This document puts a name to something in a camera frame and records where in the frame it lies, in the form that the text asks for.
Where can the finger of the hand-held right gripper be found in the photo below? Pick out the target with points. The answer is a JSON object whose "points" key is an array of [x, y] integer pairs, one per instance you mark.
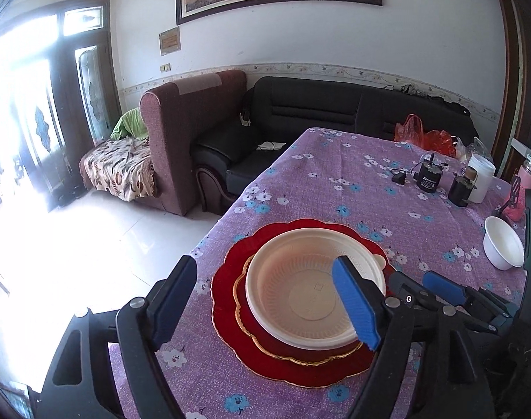
{"points": [[442, 286], [401, 286]]}

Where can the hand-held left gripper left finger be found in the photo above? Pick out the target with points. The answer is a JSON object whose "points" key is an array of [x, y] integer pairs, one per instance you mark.
{"points": [[171, 310]]}

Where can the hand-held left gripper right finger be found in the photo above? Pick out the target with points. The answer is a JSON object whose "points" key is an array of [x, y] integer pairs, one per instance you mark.
{"points": [[357, 305]]}

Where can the white bowl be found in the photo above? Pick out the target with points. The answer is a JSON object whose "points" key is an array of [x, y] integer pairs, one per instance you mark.
{"points": [[503, 244]]}

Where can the cream plastic bowl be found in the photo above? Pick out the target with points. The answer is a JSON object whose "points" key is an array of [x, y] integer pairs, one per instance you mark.
{"points": [[300, 279]]}

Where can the large red plate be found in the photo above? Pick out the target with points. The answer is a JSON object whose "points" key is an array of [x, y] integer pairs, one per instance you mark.
{"points": [[228, 297]]}

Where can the black stand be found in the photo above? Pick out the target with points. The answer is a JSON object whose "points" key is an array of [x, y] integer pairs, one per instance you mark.
{"points": [[508, 207]]}

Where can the pink bottle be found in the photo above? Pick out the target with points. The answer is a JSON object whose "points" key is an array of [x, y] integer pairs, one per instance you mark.
{"points": [[526, 183]]}

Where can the black cylinder with brown top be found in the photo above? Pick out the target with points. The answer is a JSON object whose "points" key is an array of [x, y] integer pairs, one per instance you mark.
{"points": [[460, 192]]}

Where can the black power adapter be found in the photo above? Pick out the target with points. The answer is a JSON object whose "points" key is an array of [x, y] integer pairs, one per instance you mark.
{"points": [[398, 177]]}

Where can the white plastic cup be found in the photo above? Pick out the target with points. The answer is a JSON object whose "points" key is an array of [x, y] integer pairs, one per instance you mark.
{"points": [[483, 174]]}

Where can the black cylinder with label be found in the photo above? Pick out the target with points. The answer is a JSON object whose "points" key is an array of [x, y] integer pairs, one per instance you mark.
{"points": [[429, 176]]}

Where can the clear plastic bag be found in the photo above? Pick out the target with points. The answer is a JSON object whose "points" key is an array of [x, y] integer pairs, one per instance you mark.
{"points": [[475, 146]]}

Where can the orange plastic bag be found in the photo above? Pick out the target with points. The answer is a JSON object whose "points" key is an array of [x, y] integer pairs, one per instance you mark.
{"points": [[438, 142]]}

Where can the dark shoes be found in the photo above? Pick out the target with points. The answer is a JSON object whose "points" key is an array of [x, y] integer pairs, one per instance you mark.
{"points": [[71, 196]]}

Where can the leaf patterned blanket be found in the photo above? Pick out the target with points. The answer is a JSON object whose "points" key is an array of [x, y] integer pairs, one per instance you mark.
{"points": [[117, 166]]}

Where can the red plastic bag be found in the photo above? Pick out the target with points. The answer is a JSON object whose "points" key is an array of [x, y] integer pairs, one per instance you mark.
{"points": [[409, 131]]}

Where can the maroon armchair with blanket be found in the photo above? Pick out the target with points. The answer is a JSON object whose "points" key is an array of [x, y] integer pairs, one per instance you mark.
{"points": [[174, 139]]}

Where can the dark clothes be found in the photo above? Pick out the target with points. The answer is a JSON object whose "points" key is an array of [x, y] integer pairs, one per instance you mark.
{"points": [[444, 104]]}

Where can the green cloth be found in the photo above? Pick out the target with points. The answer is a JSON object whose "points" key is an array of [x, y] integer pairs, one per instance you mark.
{"points": [[130, 124]]}

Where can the black leather sofa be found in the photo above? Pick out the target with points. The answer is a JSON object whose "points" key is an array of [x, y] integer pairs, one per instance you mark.
{"points": [[309, 104]]}

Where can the white charger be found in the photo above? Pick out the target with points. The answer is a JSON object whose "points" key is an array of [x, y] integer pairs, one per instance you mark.
{"points": [[246, 118]]}

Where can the dark wooden door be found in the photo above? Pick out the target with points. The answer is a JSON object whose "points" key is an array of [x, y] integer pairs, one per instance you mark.
{"points": [[69, 109]]}

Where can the brown wooden door frame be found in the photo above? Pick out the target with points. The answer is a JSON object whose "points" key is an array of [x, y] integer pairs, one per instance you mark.
{"points": [[514, 74]]}

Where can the small wall plaque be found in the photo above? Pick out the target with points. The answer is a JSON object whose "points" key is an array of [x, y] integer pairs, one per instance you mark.
{"points": [[170, 41]]}

